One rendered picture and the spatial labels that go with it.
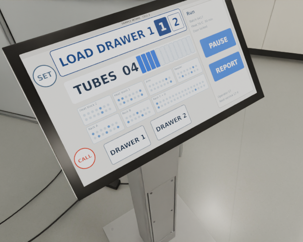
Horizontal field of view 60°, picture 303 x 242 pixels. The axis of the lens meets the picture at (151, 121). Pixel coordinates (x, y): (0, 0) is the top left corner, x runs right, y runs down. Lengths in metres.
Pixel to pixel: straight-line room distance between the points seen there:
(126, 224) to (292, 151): 1.17
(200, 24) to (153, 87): 0.19
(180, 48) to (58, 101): 0.29
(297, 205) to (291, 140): 0.48
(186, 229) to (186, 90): 1.01
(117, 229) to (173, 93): 1.06
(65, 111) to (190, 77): 0.28
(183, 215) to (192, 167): 0.35
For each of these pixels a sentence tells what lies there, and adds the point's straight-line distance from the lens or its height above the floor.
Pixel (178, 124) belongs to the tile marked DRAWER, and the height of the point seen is 0.99.
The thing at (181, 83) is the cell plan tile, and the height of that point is 1.06.
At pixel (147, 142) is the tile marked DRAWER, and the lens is 0.56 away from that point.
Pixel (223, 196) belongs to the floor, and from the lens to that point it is 1.64.
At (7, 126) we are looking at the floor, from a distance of 2.31.
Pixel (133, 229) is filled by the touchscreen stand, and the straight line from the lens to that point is 1.49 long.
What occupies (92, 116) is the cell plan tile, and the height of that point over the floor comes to 1.07.
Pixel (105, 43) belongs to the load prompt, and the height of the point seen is 1.16.
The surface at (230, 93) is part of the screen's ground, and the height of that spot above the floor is 1.00.
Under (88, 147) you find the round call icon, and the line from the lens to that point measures 0.52.
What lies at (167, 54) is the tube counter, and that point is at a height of 1.11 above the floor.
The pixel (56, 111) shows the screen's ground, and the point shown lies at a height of 1.09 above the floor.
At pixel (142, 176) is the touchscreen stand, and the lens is 0.82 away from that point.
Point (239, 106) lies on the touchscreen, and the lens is 0.68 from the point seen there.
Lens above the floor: 1.42
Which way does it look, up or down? 46 degrees down
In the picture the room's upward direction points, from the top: 4 degrees counter-clockwise
